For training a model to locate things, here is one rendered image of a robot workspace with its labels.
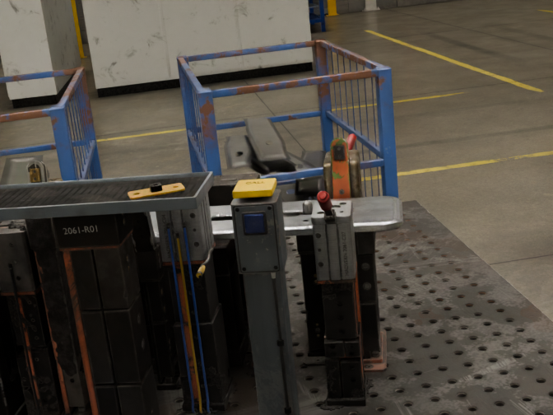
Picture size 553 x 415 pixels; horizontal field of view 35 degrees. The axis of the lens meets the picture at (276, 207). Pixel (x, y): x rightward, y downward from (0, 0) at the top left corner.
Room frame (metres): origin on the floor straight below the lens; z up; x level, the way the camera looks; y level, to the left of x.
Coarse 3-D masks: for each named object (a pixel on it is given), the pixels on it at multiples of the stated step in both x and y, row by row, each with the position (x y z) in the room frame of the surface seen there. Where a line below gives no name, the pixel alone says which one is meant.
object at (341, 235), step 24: (312, 216) 1.38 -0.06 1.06; (336, 240) 1.37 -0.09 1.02; (336, 264) 1.37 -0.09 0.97; (336, 288) 1.38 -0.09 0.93; (336, 312) 1.38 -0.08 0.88; (336, 336) 1.38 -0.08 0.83; (360, 336) 1.43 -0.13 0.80; (336, 360) 1.38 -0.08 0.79; (360, 360) 1.39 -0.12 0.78; (336, 384) 1.38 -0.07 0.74; (360, 384) 1.37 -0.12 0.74
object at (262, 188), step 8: (240, 184) 1.26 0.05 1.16; (248, 184) 1.26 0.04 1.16; (256, 184) 1.26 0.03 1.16; (264, 184) 1.25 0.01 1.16; (272, 184) 1.25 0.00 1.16; (232, 192) 1.23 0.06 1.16; (240, 192) 1.23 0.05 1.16; (248, 192) 1.23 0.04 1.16; (256, 192) 1.23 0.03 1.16; (264, 192) 1.23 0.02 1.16; (272, 192) 1.23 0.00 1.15
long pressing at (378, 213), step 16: (224, 208) 1.67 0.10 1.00; (288, 208) 1.62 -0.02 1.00; (368, 208) 1.57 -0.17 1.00; (384, 208) 1.56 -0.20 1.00; (400, 208) 1.56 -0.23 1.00; (224, 224) 1.57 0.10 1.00; (288, 224) 1.53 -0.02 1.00; (304, 224) 1.52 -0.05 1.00; (368, 224) 1.48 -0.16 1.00; (384, 224) 1.47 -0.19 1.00; (400, 224) 1.49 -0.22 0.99
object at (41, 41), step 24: (0, 0) 9.21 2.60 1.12; (24, 0) 9.23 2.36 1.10; (48, 0) 9.74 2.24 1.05; (0, 24) 9.20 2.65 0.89; (24, 24) 9.22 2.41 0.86; (48, 24) 9.46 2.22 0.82; (72, 24) 11.43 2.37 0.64; (0, 48) 9.20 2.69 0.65; (24, 48) 9.22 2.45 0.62; (48, 48) 9.24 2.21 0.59; (72, 48) 11.06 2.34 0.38; (24, 72) 9.22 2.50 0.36; (24, 96) 9.21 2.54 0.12; (48, 96) 9.24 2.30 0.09
